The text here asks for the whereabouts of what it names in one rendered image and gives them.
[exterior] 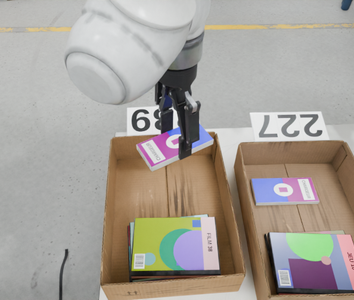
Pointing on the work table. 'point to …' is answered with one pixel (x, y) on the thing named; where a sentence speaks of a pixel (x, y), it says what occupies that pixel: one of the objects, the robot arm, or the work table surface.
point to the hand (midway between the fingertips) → (175, 136)
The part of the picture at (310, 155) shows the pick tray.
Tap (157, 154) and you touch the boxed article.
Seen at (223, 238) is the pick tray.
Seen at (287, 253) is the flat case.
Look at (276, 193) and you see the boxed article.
